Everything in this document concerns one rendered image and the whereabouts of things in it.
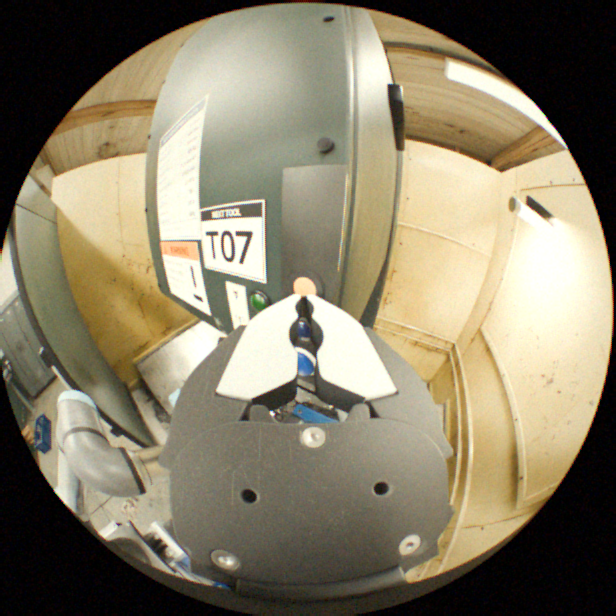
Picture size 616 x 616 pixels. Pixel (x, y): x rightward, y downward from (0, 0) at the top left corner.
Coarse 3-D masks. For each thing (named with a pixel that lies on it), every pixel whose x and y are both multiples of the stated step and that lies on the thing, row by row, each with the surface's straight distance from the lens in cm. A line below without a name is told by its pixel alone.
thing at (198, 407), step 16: (240, 336) 8; (224, 352) 8; (208, 368) 7; (224, 368) 7; (192, 384) 7; (208, 384) 7; (176, 400) 7; (192, 400) 7; (208, 400) 6; (224, 400) 6; (240, 400) 6; (176, 416) 7; (192, 416) 6; (208, 416) 6; (224, 416) 6; (240, 416) 6; (176, 432) 6; (192, 432) 6; (176, 448) 6; (160, 464) 6; (256, 496) 6
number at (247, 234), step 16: (224, 224) 18; (240, 224) 16; (256, 224) 15; (224, 240) 18; (240, 240) 17; (256, 240) 15; (224, 256) 19; (240, 256) 17; (256, 256) 16; (256, 272) 16
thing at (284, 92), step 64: (192, 64) 46; (256, 64) 24; (320, 64) 18; (384, 64) 56; (256, 128) 17; (320, 128) 14; (384, 128) 29; (256, 192) 15; (384, 192) 29; (384, 256) 63
